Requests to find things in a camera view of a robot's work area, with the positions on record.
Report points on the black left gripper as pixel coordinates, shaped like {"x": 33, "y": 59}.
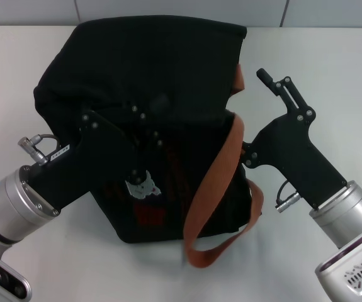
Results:
{"x": 99, "y": 157}

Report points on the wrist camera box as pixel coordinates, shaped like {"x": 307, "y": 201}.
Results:
{"x": 1, "y": 277}
{"x": 354, "y": 273}

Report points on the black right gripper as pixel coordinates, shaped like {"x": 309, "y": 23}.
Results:
{"x": 294, "y": 148}

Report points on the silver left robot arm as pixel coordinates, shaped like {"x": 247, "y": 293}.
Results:
{"x": 7, "y": 204}

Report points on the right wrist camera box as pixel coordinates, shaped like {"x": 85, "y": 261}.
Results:
{"x": 354, "y": 273}

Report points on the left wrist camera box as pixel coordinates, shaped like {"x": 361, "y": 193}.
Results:
{"x": 1, "y": 277}

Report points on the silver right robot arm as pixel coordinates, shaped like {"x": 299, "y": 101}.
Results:
{"x": 350, "y": 214}

